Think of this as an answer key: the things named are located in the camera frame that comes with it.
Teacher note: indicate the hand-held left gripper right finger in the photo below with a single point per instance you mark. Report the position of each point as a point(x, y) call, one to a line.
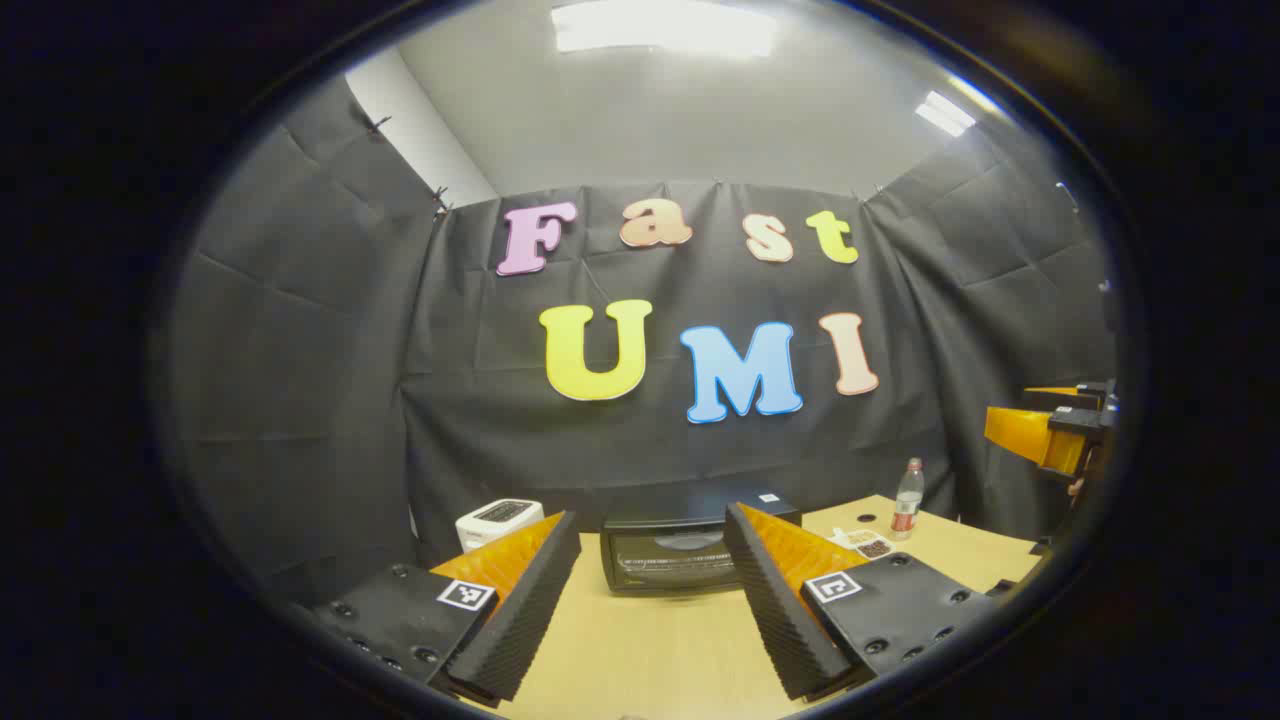
point(775, 610)

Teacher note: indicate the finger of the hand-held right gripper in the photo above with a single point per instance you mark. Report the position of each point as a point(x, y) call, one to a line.
point(1060, 399)
point(1020, 430)

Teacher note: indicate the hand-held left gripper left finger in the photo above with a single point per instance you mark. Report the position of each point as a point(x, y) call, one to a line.
point(530, 610)

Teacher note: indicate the black electric oven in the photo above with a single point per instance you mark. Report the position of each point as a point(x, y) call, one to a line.
point(660, 565)

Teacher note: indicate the white toaster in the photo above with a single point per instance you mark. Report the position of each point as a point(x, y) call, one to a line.
point(495, 520)

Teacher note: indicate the white divided plate of beans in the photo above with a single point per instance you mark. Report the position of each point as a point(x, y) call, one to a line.
point(875, 548)

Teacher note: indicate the clear red label plastic bottle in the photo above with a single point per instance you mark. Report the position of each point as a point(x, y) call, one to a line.
point(908, 505)

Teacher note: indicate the small ceiling light panel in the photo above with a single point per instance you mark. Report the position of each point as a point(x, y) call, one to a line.
point(944, 113)

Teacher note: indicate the black backdrop cloth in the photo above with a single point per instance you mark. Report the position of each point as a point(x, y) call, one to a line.
point(400, 300)

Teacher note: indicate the large ceiling light panel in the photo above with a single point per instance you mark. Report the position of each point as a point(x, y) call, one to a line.
point(660, 28)

